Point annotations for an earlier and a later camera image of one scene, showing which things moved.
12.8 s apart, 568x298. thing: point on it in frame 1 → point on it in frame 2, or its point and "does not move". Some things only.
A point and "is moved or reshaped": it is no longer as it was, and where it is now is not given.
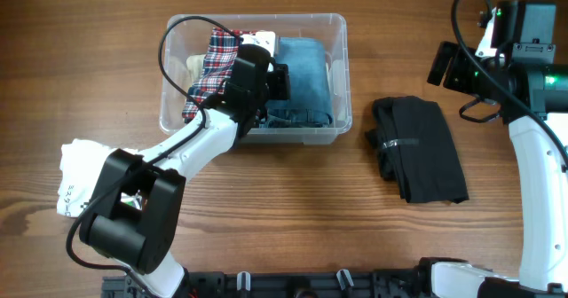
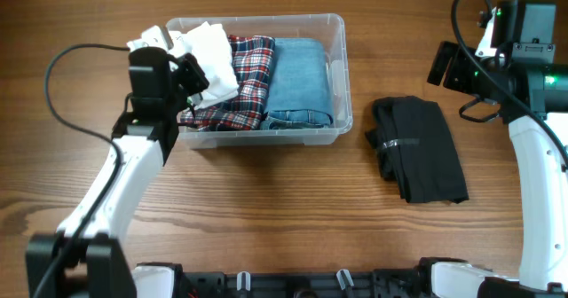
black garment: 414,150 does not move
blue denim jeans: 309,101 does not move
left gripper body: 280,86 → 188,79
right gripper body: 464,74 does not move
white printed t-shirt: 82,167 → 208,45
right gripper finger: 445,51 does not move
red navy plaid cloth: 212,79 is moved or reshaped
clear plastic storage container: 185,35 does not move
